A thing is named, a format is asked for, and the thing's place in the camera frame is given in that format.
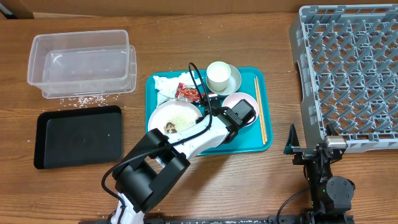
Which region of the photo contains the scattered rice on table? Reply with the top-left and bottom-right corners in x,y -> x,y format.
58,95 -> 119,111

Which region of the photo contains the clear plastic bin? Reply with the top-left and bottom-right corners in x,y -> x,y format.
27,30 -> 137,99

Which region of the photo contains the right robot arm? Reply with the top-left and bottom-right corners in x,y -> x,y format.
276,124 -> 356,223

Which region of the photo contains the teal serving tray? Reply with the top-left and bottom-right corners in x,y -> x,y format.
146,67 -> 273,156

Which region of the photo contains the brown food scrap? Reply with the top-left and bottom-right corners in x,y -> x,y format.
164,122 -> 177,134

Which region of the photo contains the white paper cup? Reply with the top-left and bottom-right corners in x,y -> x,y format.
206,61 -> 231,91

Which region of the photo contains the white rice pile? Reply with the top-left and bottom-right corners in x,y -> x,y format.
168,116 -> 195,133

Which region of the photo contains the small white plate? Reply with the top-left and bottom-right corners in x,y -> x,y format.
222,92 -> 259,127

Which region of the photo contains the large white plate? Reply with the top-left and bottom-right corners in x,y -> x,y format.
147,101 -> 203,134

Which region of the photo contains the black plastic tray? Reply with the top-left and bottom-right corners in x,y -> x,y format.
34,105 -> 123,169

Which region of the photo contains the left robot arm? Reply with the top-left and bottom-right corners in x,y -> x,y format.
103,96 -> 256,223

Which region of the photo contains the right wooden chopstick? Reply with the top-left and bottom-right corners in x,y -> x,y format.
255,75 -> 268,144

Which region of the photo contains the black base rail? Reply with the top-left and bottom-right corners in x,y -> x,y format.
142,215 -> 355,224

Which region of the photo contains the grey dishwasher rack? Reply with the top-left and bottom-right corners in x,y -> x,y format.
289,4 -> 397,153

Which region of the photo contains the grey shallow bowl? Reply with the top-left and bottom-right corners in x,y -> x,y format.
206,64 -> 242,97

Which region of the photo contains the white napkin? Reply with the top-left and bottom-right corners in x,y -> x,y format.
154,72 -> 201,106

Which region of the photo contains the red snack wrapper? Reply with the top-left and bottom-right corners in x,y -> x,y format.
174,83 -> 205,103

